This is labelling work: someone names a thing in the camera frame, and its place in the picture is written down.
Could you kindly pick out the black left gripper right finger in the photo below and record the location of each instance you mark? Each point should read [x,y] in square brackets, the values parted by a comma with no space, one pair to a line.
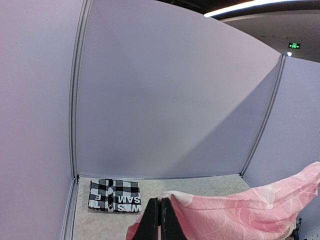
[170,228]

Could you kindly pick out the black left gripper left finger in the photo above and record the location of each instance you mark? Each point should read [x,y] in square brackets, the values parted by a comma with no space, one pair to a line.
[149,224]

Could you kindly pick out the black white checkered shirt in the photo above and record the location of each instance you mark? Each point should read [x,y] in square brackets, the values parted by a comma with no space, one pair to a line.
[115,196]

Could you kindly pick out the pink garment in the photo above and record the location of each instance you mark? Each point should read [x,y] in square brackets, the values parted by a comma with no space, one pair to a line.
[261,213]

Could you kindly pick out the green exit sign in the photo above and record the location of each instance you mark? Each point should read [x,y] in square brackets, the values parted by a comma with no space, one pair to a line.
[294,45]

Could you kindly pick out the ceiling light strip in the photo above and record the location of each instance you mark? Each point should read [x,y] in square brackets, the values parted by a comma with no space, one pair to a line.
[261,7]

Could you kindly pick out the left corner wall post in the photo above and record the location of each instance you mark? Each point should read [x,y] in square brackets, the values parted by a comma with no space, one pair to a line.
[68,226]

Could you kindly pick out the corner wall post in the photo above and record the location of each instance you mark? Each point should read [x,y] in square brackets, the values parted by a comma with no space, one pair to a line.
[68,226]
[266,116]

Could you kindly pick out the right corner wall post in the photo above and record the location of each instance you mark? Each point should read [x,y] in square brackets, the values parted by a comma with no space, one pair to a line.
[266,116]

